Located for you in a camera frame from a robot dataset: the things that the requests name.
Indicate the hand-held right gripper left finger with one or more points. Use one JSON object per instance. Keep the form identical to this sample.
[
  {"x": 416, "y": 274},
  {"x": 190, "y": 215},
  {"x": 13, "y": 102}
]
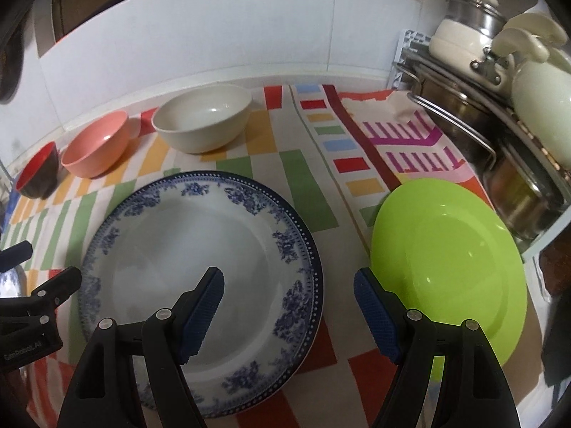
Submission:
[{"x": 203, "y": 316}]

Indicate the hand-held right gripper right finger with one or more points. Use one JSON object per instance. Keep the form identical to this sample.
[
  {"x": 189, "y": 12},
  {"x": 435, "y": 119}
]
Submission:
[{"x": 377, "y": 316}]

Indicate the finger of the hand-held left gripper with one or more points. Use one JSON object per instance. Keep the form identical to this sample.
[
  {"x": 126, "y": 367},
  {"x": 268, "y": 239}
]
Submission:
[
  {"x": 17, "y": 253},
  {"x": 62, "y": 283}
]

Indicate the blue floral white plate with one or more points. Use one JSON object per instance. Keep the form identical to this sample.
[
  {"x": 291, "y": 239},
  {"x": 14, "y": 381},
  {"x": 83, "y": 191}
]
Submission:
[{"x": 178, "y": 240}]

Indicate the lime green plate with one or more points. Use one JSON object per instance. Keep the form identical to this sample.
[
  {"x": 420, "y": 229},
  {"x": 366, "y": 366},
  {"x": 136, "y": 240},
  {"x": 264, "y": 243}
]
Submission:
[{"x": 446, "y": 254}]

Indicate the pink bowl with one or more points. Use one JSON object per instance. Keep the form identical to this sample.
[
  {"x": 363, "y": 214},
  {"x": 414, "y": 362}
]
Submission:
[{"x": 96, "y": 145}]

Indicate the cream bowl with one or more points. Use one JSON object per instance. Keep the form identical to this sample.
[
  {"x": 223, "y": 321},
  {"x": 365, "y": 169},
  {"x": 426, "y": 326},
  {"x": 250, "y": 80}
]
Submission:
[{"x": 200, "y": 116}]

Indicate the blue plastic item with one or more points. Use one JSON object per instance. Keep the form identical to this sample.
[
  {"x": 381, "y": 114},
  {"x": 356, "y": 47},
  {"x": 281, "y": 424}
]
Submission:
[{"x": 8, "y": 214}]

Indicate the red and black bowl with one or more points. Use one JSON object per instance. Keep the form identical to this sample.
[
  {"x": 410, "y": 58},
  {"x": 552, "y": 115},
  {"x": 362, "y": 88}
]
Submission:
[{"x": 38, "y": 174}]

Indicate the colourful cloth with maroon band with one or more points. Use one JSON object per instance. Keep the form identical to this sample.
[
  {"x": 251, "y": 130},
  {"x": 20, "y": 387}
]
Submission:
[{"x": 357, "y": 142}]

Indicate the colourful checked cloth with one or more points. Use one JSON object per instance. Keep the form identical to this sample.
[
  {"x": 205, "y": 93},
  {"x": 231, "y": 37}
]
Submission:
[{"x": 267, "y": 142}]

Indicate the small steel pot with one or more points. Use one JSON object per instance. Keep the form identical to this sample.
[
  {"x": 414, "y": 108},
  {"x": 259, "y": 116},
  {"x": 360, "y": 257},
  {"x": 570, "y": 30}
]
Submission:
[{"x": 522, "y": 196}]

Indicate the large steel pot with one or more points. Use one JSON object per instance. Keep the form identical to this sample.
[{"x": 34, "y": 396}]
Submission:
[{"x": 450, "y": 111}]

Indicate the metal pot rack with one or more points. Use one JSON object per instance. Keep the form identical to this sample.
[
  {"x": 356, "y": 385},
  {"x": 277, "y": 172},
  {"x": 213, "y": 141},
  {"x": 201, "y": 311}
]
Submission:
[{"x": 531, "y": 142}]

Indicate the pale green kettle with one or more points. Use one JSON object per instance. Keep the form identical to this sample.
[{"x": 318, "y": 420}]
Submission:
[{"x": 542, "y": 98}]

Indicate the cream enamel pot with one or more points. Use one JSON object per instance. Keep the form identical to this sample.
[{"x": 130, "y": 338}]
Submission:
[{"x": 455, "y": 38}]

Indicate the steel lid with cream knob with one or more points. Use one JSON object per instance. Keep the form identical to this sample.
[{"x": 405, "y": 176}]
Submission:
[{"x": 473, "y": 11}]

